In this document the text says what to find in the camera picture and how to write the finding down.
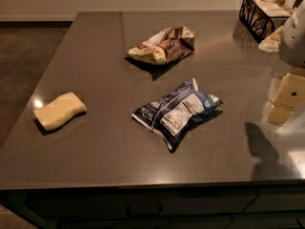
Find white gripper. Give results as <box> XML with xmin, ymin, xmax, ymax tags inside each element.
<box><xmin>274</xmin><ymin>0</ymin><xmax>305</xmax><ymax>111</ymax></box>

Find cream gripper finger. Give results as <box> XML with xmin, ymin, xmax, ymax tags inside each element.
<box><xmin>265</xmin><ymin>104</ymin><xmax>294</xmax><ymax>126</ymax></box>

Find blue chip bag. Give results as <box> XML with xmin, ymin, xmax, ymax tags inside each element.
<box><xmin>132</xmin><ymin>78</ymin><xmax>224</xmax><ymax>152</ymax></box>

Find brown chip bag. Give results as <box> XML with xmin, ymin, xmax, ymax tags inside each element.
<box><xmin>126</xmin><ymin>27</ymin><xmax>195</xmax><ymax>65</ymax></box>

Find yellow sponge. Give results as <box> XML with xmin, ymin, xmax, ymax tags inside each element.
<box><xmin>33</xmin><ymin>93</ymin><xmax>87</xmax><ymax>132</ymax></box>

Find dark cabinet drawers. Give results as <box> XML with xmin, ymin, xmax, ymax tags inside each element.
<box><xmin>0</xmin><ymin>186</ymin><xmax>305</xmax><ymax>229</ymax></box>

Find black wire basket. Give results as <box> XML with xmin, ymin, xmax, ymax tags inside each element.
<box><xmin>239</xmin><ymin>0</ymin><xmax>293</xmax><ymax>43</ymax></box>

